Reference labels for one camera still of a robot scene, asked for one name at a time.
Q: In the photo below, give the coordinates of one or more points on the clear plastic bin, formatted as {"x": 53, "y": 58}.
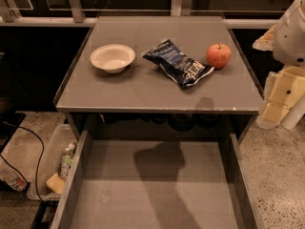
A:
{"x": 50, "y": 163}

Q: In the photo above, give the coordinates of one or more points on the red apple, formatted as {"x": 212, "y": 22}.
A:
{"x": 218, "y": 55}

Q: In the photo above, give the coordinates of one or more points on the open grey top drawer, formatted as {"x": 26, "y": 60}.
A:
{"x": 168, "y": 182}

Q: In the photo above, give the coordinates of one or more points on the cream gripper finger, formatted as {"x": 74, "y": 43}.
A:
{"x": 285, "y": 87}
{"x": 271, "y": 114}

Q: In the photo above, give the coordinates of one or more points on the metal railing frame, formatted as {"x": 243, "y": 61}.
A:
{"x": 83, "y": 13}

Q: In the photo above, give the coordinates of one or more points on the white paper bowl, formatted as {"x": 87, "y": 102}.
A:
{"x": 113, "y": 58}

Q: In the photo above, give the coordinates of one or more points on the blue chip bag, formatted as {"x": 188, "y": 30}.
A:
{"x": 179, "y": 67}

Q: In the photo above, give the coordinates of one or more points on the plastic bottle in bin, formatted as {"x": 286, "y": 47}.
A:
{"x": 67, "y": 159}

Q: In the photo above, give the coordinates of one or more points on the plastic bottle on floor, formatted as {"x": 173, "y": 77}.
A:
{"x": 14, "y": 180}

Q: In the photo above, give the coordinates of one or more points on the grey cabinet with top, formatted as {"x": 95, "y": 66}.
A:
{"x": 144, "y": 87}

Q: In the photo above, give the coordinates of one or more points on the yellow sponge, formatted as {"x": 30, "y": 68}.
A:
{"x": 56, "y": 184}

